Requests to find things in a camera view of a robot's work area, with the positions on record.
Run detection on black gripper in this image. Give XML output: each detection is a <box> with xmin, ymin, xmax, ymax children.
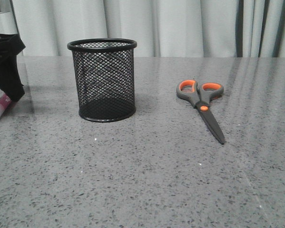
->
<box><xmin>0</xmin><ymin>33</ymin><xmax>26</xmax><ymax>102</ymax></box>

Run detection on grey orange scissors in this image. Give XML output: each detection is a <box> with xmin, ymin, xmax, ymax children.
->
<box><xmin>176</xmin><ymin>80</ymin><xmax>226</xmax><ymax>144</ymax></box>

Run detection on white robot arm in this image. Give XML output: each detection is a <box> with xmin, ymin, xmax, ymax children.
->
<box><xmin>0</xmin><ymin>0</ymin><xmax>25</xmax><ymax>102</ymax></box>

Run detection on black mesh pen holder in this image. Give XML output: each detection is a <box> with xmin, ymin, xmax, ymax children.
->
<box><xmin>67</xmin><ymin>38</ymin><xmax>137</xmax><ymax>123</ymax></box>

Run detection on grey curtain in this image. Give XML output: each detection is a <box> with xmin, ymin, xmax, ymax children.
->
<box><xmin>12</xmin><ymin>0</ymin><xmax>285</xmax><ymax>57</ymax></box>

